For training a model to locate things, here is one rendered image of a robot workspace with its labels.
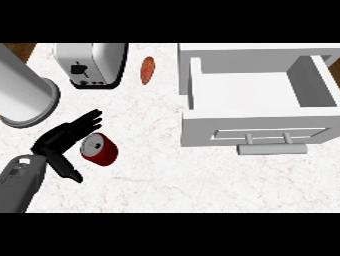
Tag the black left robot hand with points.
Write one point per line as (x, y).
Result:
(62, 136)

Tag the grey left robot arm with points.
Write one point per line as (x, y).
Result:
(15, 183)

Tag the red can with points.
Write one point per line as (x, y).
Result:
(101, 150)

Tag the white open drawer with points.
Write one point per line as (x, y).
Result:
(266, 103)

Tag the white cylindrical container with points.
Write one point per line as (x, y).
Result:
(12, 88)

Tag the silver toaster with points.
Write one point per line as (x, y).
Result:
(93, 65)

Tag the orange sweet potato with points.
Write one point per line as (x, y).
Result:
(148, 70)

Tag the white cabinet body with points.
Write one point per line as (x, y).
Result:
(256, 53)

